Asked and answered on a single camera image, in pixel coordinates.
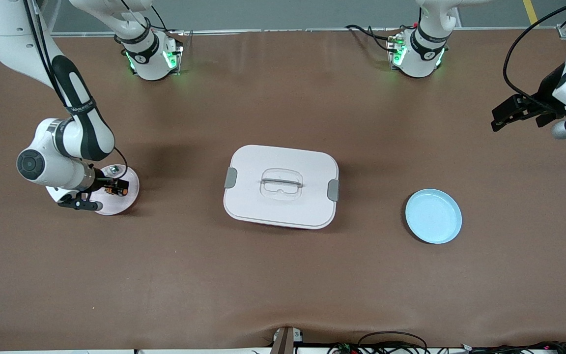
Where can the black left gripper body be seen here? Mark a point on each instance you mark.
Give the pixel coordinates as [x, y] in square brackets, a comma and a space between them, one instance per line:
[544, 96]

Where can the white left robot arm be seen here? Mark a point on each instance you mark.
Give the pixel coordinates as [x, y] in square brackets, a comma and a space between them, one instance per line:
[423, 54]

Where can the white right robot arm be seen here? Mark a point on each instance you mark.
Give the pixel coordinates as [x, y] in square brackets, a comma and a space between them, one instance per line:
[8, 44]

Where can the white lidded box grey latches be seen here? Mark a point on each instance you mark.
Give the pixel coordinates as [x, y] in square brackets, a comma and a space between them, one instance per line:
[253, 206]

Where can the small silver red object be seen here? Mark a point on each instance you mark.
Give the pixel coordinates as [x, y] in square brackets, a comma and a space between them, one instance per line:
[114, 171]

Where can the pink round plate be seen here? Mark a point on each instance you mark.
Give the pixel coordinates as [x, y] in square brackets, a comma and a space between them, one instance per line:
[122, 202]

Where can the light blue round plate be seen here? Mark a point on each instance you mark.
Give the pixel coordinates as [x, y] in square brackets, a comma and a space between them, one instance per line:
[433, 216]

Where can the brown table mat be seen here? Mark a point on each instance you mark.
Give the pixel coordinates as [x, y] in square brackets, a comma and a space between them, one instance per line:
[283, 285]

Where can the aluminium table edge rail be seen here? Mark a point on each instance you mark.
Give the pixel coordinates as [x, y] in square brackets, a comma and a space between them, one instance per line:
[288, 31]

